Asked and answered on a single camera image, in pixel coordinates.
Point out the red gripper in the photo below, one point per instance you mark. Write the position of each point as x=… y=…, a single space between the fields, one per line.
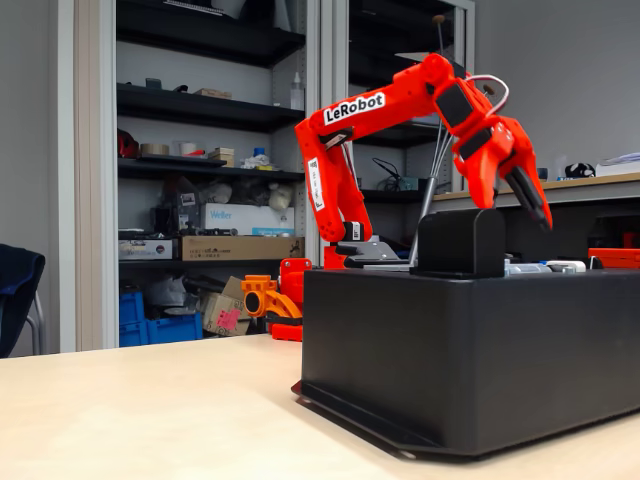
x=492 y=154

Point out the red robot arm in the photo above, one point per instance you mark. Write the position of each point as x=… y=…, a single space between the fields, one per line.
x=400 y=95

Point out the wooden top workbench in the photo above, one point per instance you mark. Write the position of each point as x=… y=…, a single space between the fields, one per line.
x=575 y=192

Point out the black white small object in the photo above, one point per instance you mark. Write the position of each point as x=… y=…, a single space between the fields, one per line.
x=580 y=170

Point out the silver metal hinge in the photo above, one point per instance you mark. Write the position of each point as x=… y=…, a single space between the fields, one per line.
x=525 y=269

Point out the white latch block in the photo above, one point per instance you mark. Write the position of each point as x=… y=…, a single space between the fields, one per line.
x=567 y=266

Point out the grey hinged door plate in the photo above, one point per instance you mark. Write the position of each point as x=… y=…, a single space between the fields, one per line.
x=375 y=255

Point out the black task board box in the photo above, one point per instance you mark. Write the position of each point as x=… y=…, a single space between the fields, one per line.
x=450 y=350

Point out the clear plastic bottle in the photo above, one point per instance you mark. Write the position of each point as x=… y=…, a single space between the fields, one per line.
x=297 y=95

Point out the white crumpled rag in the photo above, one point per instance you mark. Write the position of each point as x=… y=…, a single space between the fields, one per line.
x=257 y=161

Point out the white Weller box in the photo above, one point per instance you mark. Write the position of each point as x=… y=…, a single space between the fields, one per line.
x=235 y=217

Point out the long brown cardboard box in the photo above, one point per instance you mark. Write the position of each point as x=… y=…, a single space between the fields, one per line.
x=235 y=248

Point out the small wooden box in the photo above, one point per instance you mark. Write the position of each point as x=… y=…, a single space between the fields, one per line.
x=222 y=156

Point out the cardboard box pink label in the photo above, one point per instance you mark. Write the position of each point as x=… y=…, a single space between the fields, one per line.
x=222 y=312

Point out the white tape roll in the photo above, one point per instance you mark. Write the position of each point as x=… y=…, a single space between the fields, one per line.
x=190 y=148

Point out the beige tape roll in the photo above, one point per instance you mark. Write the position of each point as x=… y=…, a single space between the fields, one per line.
x=154 y=149

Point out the low blue plastic crate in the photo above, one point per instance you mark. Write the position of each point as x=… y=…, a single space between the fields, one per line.
x=175 y=329

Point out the white printed flat box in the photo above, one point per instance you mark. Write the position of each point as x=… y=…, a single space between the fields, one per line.
x=145 y=250

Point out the red round item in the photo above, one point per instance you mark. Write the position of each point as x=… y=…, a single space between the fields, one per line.
x=127 y=145

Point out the tall blue plastic crate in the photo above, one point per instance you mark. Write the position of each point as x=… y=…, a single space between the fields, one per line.
x=131 y=320

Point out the dark office chair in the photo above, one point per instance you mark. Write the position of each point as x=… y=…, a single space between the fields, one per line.
x=17 y=290

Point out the black rounded post block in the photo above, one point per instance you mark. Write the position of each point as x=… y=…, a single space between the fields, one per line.
x=460 y=240

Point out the metal frame chair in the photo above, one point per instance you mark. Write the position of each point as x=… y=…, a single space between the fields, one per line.
x=37 y=320

